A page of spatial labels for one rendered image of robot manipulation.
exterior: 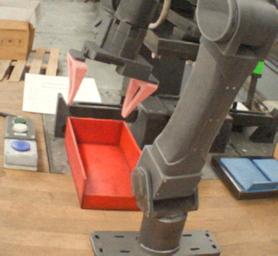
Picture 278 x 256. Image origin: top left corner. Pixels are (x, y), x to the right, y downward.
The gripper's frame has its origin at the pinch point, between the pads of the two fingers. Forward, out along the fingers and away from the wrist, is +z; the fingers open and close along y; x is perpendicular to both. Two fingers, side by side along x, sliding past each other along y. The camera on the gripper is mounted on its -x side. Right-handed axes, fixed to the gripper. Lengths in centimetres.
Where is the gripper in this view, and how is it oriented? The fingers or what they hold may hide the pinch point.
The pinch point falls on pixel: (98, 105)
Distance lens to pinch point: 78.6
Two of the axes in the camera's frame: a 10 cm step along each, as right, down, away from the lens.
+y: -8.7, -2.1, -4.4
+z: -3.6, 8.8, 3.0
